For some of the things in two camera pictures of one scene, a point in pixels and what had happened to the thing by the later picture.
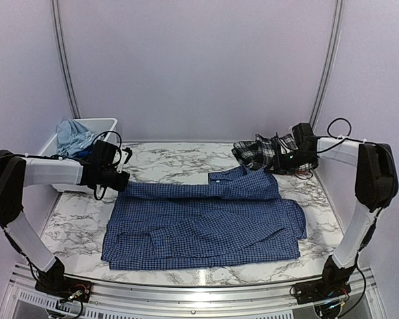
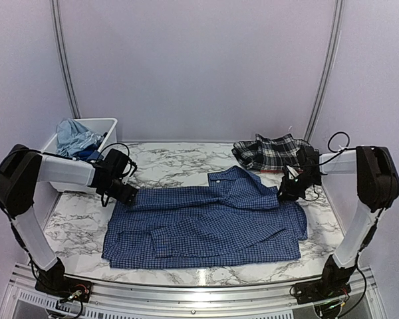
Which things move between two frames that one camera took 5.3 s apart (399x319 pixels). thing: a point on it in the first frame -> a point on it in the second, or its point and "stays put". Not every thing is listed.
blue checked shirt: x=240 y=216 stays put
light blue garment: x=72 y=137 stays put
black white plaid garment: x=261 y=153 stays put
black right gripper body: x=289 y=164 -> x=297 y=187
